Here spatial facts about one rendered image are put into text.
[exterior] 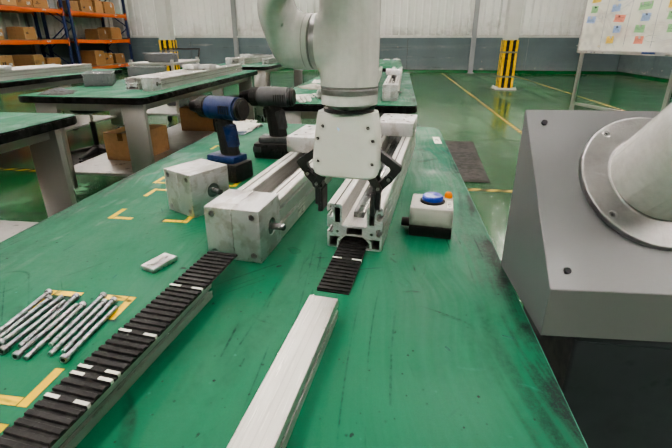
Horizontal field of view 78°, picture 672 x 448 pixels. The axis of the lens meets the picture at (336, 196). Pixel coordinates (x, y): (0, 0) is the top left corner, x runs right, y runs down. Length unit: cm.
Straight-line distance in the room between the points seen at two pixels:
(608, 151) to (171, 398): 62
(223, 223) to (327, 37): 34
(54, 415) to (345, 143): 45
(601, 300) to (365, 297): 30
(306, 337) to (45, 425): 26
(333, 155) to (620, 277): 40
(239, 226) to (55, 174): 190
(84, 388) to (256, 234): 33
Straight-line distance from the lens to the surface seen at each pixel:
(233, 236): 73
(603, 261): 62
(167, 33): 1203
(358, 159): 62
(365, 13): 59
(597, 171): 66
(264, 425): 44
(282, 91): 130
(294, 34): 61
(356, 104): 59
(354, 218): 78
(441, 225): 81
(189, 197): 93
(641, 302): 64
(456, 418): 49
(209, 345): 57
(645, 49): 633
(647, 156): 60
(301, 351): 50
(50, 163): 254
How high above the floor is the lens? 114
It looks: 21 degrees down
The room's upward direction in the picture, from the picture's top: straight up
